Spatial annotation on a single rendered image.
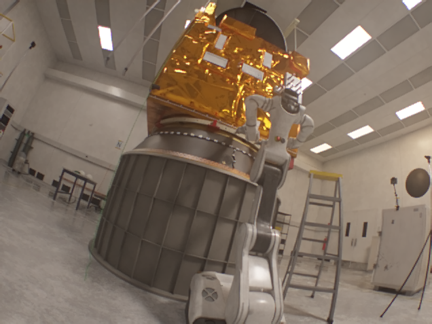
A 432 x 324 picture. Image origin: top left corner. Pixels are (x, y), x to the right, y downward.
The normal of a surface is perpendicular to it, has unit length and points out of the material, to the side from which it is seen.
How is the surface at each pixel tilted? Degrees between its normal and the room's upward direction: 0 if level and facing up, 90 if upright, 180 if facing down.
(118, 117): 90
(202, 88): 88
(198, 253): 90
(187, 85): 89
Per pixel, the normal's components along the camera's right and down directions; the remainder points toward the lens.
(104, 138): 0.32, -0.22
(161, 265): 0.00, -0.32
